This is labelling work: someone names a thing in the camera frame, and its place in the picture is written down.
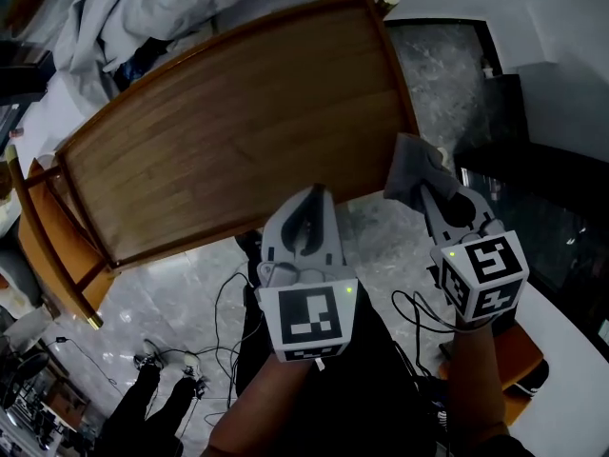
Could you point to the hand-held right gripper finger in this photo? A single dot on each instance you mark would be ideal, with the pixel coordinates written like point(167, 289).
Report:
point(485, 214)
point(438, 233)

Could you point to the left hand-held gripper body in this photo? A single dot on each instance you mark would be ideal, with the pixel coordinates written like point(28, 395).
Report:
point(309, 317)

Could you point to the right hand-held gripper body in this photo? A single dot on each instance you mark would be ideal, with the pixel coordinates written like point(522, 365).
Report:
point(490, 260)

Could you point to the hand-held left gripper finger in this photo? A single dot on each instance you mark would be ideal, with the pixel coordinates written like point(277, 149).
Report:
point(335, 250)
point(272, 241)

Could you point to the grey cloth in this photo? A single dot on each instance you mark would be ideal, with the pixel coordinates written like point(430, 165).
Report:
point(414, 169)

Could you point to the wooden tray table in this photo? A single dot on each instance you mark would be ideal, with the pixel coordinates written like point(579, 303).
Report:
point(228, 136)

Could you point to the person's left forearm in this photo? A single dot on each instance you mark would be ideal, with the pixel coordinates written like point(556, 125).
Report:
point(266, 407)

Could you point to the orange seat stool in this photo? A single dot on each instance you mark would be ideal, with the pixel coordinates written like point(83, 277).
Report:
point(523, 355)

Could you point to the orange cushion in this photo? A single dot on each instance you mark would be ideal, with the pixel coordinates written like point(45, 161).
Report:
point(43, 250)

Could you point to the white round chair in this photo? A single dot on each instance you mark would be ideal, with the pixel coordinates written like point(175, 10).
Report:
point(45, 160)

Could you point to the white crumpled sheet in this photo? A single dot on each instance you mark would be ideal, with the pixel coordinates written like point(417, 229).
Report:
point(143, 12)

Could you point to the small red bottle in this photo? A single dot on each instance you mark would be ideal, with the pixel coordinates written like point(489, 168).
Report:
point(16, 133)

